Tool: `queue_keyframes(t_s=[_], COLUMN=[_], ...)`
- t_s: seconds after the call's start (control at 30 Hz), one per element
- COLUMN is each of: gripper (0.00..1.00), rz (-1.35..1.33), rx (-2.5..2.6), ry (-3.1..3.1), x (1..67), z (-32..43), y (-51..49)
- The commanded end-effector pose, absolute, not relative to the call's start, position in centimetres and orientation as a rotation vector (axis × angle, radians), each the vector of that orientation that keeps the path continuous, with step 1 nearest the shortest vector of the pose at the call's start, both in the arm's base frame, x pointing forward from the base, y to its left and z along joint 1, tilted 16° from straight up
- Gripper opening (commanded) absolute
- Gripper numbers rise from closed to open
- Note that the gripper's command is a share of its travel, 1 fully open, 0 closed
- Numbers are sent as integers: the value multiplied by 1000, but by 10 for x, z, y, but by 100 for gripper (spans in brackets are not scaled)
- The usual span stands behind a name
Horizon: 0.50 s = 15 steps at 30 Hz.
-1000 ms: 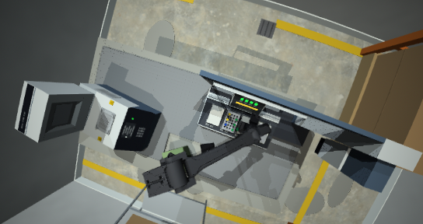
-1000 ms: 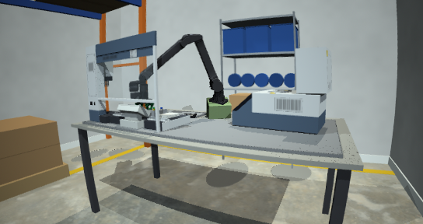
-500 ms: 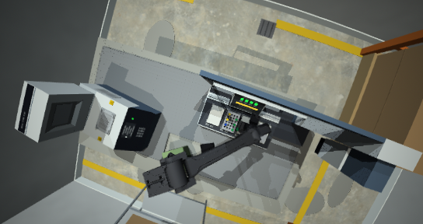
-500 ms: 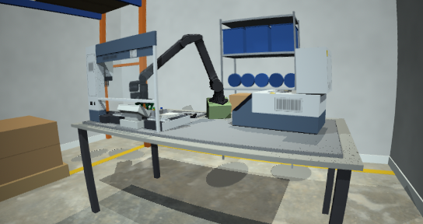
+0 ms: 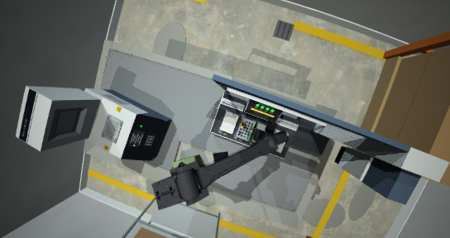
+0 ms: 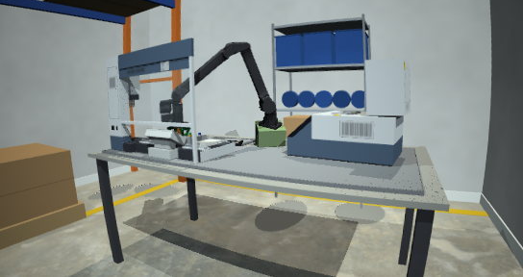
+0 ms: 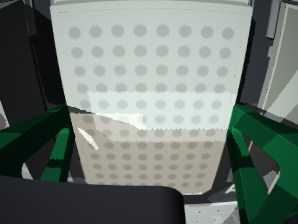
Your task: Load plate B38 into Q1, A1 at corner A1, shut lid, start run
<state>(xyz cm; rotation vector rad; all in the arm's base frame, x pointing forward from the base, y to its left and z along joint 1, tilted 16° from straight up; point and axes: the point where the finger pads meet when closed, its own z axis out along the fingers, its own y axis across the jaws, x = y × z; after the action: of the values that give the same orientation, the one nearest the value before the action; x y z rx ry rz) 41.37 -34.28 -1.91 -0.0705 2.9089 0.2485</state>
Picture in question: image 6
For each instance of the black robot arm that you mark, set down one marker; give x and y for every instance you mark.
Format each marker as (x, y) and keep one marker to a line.
(270, 119)

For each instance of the white benchtop lab instrument with lid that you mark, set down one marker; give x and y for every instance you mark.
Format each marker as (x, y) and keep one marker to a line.
(366, 137)

